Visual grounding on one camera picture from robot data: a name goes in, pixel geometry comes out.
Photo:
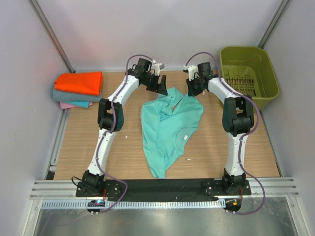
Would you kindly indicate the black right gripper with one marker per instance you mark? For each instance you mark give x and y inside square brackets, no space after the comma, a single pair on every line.
[193,87]

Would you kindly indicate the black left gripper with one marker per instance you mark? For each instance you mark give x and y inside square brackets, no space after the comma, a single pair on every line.
[154,82]

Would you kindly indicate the teal t shirt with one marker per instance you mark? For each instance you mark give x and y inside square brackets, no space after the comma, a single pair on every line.
[167,124]

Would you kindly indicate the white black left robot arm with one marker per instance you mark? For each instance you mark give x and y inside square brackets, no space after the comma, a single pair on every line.
[111,120]

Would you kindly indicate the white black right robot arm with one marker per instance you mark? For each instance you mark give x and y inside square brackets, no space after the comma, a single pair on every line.
[237,120]

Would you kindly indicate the green plastic basket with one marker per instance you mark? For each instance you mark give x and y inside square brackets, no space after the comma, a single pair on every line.
[249,71]

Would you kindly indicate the orange folded t shirt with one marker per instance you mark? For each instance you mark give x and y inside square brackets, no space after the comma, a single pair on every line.
[86,83]

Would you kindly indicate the pink folded t shirt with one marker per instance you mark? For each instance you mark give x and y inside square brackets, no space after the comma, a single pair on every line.
[65,106]

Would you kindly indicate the grey folded t shirt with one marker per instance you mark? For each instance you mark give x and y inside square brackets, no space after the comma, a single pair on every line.
[61,96]

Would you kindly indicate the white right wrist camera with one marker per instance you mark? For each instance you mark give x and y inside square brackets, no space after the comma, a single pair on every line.
[191,70]

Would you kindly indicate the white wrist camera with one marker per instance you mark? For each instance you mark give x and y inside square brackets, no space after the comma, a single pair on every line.
[156,67]
[191,70]

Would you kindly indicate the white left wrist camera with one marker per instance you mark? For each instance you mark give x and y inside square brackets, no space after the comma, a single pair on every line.
[156,67]

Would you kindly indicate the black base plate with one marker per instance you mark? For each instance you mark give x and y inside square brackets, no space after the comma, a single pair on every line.
[162,190]

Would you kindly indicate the white slotted cable duct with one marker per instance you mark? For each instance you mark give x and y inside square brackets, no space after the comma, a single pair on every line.
[98,204]

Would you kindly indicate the aluminium frame rail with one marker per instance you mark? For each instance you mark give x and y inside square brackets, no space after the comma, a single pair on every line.
[266,186]

